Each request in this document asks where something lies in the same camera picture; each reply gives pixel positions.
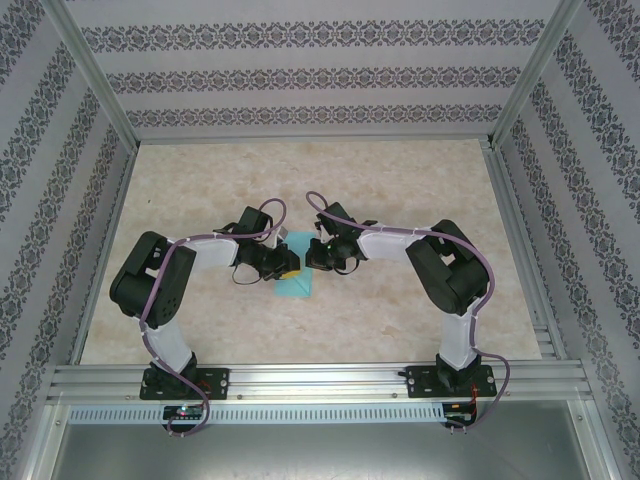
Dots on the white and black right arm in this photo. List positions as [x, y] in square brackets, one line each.
[457, 340]

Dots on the grey metal shelf panel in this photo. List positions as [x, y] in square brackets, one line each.
[320, 450]

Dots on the aluminium frame post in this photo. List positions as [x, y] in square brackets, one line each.
[96, 75]
[535, 75]

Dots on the aluminium side rail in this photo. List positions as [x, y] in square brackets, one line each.
[102, 255]
[520, 250]

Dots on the small controller circuit board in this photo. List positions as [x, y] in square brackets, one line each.
[457, 415]
[185, 412]

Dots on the long aluminium mounting rail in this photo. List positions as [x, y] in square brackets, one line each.
[320, 382]

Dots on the black mounting base plate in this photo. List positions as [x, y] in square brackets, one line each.
[215, 382]
[420, 382]

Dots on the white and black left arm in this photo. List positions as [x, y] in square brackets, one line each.
[172, 340]

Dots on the teal paper sheet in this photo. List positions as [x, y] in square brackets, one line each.
[295, 287]

